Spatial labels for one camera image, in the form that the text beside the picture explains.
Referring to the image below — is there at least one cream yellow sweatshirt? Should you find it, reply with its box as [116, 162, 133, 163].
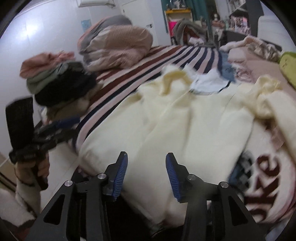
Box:
[78, 66, 295, 226]

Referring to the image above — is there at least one left forearm cream sleeve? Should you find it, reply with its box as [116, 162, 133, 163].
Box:
[1, 180, 41, 228]

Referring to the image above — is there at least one stack of folded clothes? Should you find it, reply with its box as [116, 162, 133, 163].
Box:
[20, 51, 102, 121]

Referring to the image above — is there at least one grey clothes pile on chair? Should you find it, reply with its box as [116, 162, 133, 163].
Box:
[173, 19, 208, 45]

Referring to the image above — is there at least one person's left hand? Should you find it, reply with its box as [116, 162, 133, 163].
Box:
[14, 153, 50, 185]

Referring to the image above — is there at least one lettered fleece blanket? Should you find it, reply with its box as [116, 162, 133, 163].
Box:
[228, 126, 295, 223]

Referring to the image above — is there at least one striped pink bed blanket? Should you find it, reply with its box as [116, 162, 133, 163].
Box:
[70, 45, 223, 153]

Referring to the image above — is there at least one pink folded duvet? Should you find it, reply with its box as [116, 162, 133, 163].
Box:
[77, 15, 153, 72]

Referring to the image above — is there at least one pink bed sheet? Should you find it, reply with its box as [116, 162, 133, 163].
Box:
[219, 35, 295, 99]

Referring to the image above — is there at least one green avocado plush toy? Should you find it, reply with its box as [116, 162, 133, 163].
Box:
[279, 52, 296, 88]

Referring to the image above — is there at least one patterned brown white cloth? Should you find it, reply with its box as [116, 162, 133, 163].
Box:
[248, 43, 281, 62]

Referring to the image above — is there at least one yellow framed shelf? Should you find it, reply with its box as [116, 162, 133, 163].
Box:
[164, 8, 193, 45]

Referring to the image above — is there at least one dark bookshelf with items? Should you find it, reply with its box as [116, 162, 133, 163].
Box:
[225, 0, 264, 37]

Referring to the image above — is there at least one teal curtain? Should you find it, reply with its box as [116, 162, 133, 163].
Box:
[161, 0, 212, 37]

